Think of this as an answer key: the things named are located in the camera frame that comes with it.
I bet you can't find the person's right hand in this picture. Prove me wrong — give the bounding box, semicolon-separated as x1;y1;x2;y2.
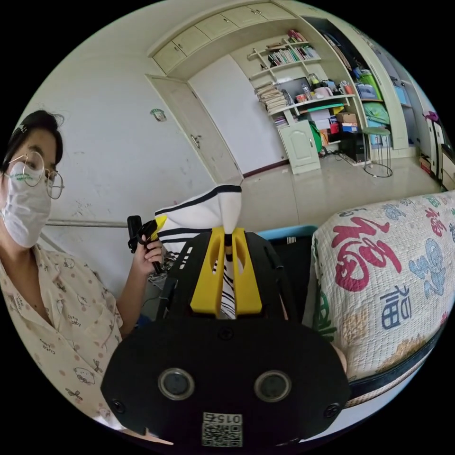
332;346;348;374

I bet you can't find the black white striped short sleeve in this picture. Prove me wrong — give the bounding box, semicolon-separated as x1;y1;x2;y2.
154;184;243;320

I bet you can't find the cream door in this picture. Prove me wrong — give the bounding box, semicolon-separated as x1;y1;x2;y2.
145;73;244;182

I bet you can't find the person's left forearm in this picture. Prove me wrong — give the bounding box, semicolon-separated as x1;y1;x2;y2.
118;264;152;337

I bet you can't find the bed with printed quilt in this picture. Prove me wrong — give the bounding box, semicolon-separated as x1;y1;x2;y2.
312;189;455;410

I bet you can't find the cream overhead cupboard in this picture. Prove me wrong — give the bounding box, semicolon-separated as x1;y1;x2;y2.
147;0;296;76

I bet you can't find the green round stool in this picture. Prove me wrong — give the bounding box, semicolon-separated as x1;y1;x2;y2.
362;127;394;178

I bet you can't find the person's body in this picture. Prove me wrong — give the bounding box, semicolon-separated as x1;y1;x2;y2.
0;109;125;429

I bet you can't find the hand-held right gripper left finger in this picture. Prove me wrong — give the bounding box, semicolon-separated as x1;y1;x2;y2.
190;227;228;318

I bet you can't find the open wardrobe shelf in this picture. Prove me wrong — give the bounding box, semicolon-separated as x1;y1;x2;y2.
309;14;411;152

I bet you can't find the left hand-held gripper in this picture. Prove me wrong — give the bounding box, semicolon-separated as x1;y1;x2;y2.
137;215;168;275

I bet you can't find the cream desk shelf with books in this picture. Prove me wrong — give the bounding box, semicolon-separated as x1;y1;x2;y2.
247;28;360;175

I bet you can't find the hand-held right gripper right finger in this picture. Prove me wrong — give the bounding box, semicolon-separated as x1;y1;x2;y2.
231;227;264;317

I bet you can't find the person's left hand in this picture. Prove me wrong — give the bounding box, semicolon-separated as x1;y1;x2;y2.
130;237;165;279

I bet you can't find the black computer tower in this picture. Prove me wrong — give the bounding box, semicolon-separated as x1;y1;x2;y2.
338;132;367;164

